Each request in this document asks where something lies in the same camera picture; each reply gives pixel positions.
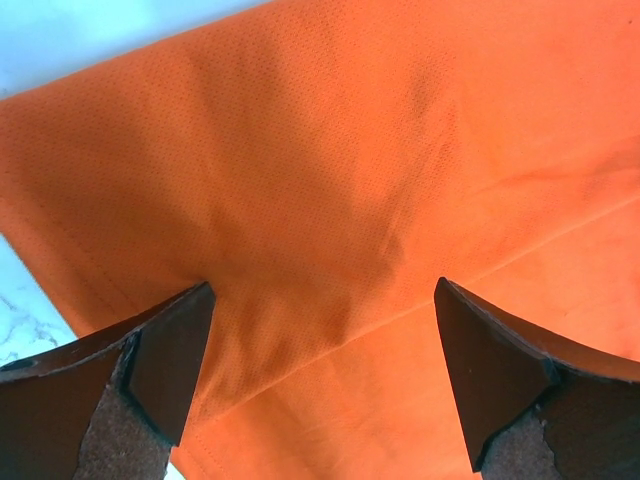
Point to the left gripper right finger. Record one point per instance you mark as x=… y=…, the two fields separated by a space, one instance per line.
x=533 y=404

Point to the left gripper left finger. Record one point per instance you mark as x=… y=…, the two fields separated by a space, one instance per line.
x=110 y=405

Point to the orange t shirt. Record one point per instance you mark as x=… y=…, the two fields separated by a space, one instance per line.
x=322 y=164

